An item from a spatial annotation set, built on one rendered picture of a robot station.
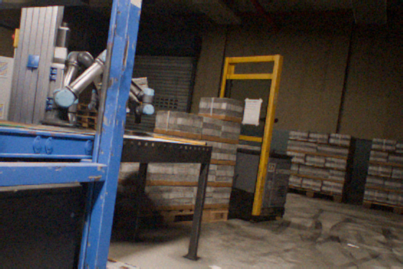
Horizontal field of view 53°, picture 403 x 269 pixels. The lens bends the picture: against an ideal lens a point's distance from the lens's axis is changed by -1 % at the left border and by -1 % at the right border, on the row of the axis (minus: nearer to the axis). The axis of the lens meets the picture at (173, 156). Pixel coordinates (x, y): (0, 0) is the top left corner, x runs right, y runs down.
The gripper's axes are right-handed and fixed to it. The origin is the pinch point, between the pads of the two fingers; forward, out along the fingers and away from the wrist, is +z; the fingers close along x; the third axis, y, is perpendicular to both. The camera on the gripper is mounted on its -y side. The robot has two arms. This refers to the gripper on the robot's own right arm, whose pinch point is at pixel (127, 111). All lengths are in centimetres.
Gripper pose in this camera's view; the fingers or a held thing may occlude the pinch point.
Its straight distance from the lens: 325.0
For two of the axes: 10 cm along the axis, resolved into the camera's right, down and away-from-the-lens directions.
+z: -5.6, -1.2, 8.2
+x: -8.1, 2.8, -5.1
